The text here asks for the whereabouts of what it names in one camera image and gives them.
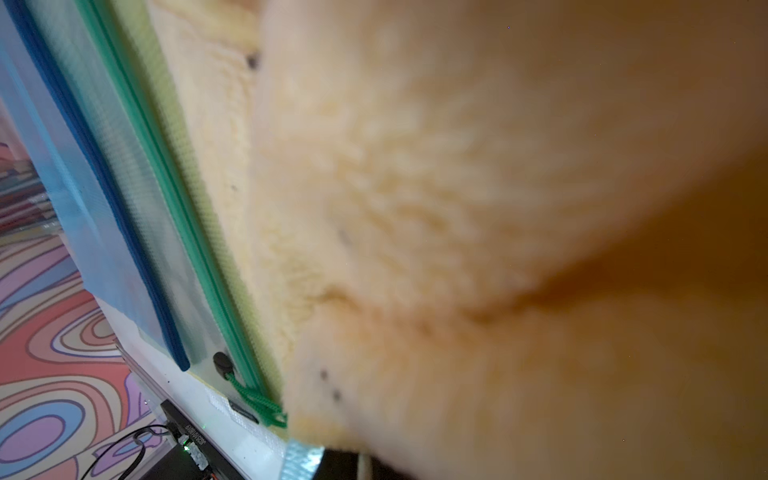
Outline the blue document bag leftmost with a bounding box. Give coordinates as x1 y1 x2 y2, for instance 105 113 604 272
1 1 191 371

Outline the yellow wiping cloth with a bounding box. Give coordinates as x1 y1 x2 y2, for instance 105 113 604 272
148 1 767 479

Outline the green zip document bag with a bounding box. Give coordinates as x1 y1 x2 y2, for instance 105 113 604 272
23 1 287 432

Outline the yellow document bag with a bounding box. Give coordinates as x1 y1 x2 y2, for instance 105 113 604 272
111 1 281 399

